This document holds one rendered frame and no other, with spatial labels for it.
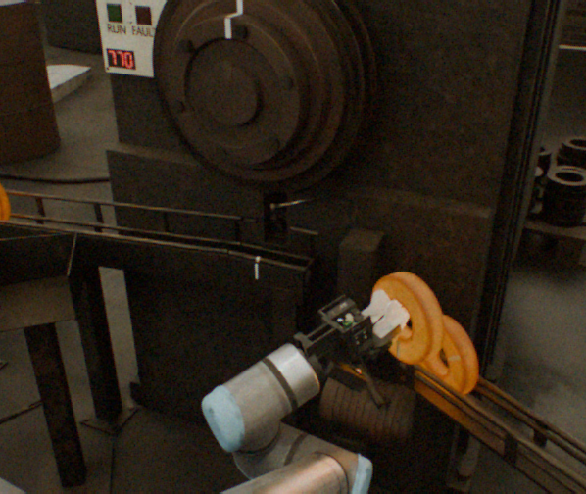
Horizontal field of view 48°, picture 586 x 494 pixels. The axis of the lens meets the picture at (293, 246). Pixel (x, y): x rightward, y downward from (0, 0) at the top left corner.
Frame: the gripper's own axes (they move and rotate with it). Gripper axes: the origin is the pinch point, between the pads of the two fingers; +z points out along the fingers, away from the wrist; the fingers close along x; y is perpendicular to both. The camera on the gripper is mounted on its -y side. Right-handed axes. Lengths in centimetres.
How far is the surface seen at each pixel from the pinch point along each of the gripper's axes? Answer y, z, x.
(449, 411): -22.1, 0.7, -6.1
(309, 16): 39, 14, 35
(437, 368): -19.0, 4.4, 0.6
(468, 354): -11.6, 6.6, -6.2
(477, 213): -6.0, 31.4, 16.0
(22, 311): -8, -57, 72
